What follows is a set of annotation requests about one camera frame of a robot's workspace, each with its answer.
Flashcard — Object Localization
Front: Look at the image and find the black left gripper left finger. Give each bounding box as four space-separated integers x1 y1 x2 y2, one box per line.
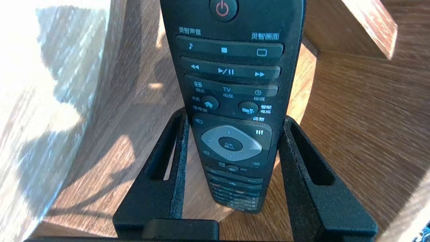
113 108 190 238

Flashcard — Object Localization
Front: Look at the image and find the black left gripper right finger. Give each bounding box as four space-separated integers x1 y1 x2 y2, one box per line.
279 116 378 242

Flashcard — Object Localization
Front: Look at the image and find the curved wooden table drawer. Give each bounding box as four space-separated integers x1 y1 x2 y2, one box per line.
30 0 430 242

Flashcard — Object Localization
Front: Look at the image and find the black TV remote control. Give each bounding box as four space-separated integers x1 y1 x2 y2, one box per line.
160 0 306 214

